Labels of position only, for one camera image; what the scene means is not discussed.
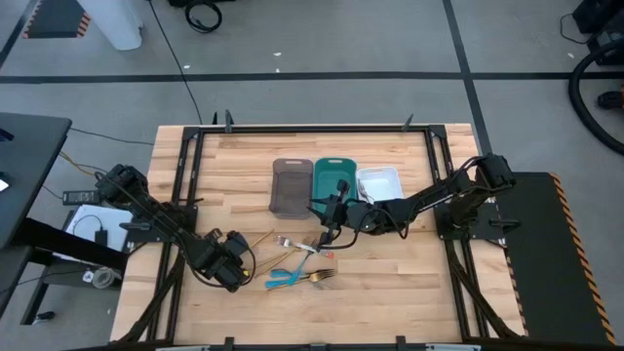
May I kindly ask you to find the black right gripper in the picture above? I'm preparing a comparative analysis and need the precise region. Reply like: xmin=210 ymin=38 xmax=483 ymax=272
xmin=307 ymin=179 xmax=387 ymax=236

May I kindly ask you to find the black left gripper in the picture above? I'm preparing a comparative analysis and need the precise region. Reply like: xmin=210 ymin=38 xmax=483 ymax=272
xmin=193 ymin=227 xmax=252 ymax=285

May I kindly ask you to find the teal plastic bin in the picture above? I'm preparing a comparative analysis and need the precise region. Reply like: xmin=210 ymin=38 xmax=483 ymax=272
xmin=311 ymin=156 xmax=359 ymax=215

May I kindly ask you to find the grey translucent plastic bin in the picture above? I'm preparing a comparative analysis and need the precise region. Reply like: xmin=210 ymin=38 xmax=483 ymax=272
xmin=268 ymin=158 xmax=315 ymax=219

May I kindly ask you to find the silver fork orange handle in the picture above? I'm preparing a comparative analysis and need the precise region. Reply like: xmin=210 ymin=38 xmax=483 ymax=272
xmin=358 ymin=177 xmax=375 ymax=204
xmin=273 ymin=235 xmax=335 ymax=259

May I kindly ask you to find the cutlery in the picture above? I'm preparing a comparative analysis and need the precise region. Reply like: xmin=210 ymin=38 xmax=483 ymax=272
xmin=264 ymin=278 xmax=299 ymax=292

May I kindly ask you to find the white plastic bin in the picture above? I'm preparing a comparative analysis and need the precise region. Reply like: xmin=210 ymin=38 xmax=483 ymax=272
xmin=355 ymin=166 xmax=406 ymax=204

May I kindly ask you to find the white paper sheet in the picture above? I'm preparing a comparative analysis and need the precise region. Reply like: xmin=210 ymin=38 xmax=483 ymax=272
xmin=64 ymin=204 xmax=136 ymax=254

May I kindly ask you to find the clear tape roll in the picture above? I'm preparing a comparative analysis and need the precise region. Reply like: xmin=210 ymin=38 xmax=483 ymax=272
xmin=91 ymin=266 xmax=123 ymax=291

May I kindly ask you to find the black side desk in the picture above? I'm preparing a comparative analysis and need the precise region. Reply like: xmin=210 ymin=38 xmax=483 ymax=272
xmin=0 ymin=112 xmax=73 ymax=251

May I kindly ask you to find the hazard striped black platform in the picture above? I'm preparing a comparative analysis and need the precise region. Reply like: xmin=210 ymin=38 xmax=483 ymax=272
xmin=494 ymin=171 xmax=618 ymax=346

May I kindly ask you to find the white round column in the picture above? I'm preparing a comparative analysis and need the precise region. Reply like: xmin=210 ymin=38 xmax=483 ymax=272
xmin=76 ymin=0 xmax=145 ymax=52

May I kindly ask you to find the hazard striped black mat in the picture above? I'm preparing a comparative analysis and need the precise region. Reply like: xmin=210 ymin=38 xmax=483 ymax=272
xmin=21 ymin=0 xmax=93 ymax=40

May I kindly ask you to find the black caster wheel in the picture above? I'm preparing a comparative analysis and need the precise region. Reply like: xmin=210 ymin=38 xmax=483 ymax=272
xmin=597 ymin=90 xmax=624 ymax=111

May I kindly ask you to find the black equipment case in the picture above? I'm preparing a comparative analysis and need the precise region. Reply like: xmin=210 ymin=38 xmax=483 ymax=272
xmin=570 ymin=0 xmax=624 ymax=67

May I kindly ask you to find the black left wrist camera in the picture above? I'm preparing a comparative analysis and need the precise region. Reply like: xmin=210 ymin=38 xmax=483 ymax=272
xmin=226 ymin=262 xmax=250 ymax=293

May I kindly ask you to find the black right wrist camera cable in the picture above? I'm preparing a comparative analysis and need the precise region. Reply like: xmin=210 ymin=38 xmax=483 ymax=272
xmin=319 ymin=209 xmax=415 ymax=251

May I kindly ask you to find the long black floor cable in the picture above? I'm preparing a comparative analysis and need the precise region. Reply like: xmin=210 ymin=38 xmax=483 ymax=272
xmin=147 ymin=0 xmax=205 ymax=126

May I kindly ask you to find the black desk leg frame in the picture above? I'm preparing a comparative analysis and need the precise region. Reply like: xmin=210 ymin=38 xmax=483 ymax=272
xmin=13 ymin=217 xmax=129 ymax=327

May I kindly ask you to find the yellow floor cable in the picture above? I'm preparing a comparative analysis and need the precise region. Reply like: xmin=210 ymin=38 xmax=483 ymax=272
xmin=58 ymin=149 xmax=116 ymax=180

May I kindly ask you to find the black coiled cable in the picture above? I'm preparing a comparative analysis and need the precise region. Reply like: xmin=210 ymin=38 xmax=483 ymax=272
xmin=182 ymin=0 xmax=224 ymax=35

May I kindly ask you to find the thick black hose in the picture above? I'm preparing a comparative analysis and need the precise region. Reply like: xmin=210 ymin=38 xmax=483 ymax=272
xmin=567 ymin=37 xmax=624 ymax=157

